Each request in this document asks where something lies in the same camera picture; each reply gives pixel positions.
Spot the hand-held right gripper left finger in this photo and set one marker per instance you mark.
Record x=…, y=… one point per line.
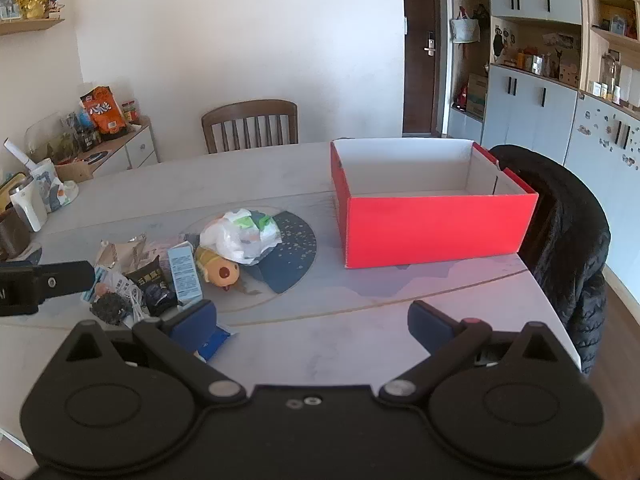
x=197, y=322

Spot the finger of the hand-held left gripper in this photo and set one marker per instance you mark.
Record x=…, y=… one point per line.
x=67, y=277

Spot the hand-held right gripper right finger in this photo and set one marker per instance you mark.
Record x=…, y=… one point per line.
x=425, y=325

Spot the black snack packet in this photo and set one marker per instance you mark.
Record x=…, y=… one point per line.
x=155, y=290

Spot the white plastic bag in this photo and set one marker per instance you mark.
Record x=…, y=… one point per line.
x=235, y=240

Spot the red cardboard box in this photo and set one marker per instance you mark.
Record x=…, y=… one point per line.
x=435, y=230

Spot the white marble desktop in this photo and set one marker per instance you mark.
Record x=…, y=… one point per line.
x=325, y=320

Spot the blue white packet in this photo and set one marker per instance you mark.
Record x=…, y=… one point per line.
x=216, y=342

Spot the small clear packet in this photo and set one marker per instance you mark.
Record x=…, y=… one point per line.
x=107, y=282

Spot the light blue small box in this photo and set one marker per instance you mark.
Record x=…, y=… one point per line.
x=184, y=272

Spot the dark brown container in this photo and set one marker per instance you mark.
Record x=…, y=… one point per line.
x=12, y=235

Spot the white mug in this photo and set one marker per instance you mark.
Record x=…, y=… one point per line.
x=30, y=205

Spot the patterned white bag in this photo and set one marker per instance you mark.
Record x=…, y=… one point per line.
x=52, y=185

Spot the white paper roll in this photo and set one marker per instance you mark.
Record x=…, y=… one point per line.
x=19, y=152

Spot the white side cabinet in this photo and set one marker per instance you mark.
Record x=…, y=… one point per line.
x=135, y=147

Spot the black padded jacket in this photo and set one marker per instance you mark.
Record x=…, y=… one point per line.
x=570, y=240

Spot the orange snack bag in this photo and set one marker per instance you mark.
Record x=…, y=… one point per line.
x=102, y=112

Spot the red lid jar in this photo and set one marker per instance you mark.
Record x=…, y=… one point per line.
x=131, y=111

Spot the brown wooden chair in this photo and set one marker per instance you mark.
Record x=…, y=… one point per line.
x=250, y=109

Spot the red object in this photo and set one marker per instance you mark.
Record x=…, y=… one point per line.
x=460, y=96

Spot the brown door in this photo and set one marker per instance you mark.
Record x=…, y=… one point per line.
x=417, y=60

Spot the grey tote bag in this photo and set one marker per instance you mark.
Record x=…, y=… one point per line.
x=465, y=27

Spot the grey wall cabinet unit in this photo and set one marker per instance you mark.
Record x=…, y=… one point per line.
x=540, y=110

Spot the wooden wall shelf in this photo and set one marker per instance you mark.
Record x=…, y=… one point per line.
x=30, y=26

